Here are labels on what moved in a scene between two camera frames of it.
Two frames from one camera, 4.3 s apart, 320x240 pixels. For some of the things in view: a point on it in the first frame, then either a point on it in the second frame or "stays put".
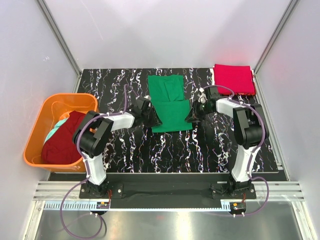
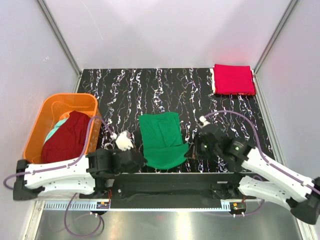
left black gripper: [155, 120] → [138, 167]
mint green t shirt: [56, 126] stays put
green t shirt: [166, 93] → [162, 141]
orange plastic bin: [53, 108] stays put
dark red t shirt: [60, 148] stays put
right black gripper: [194, 116] → [194, 153]
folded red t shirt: [239, 78] stays put
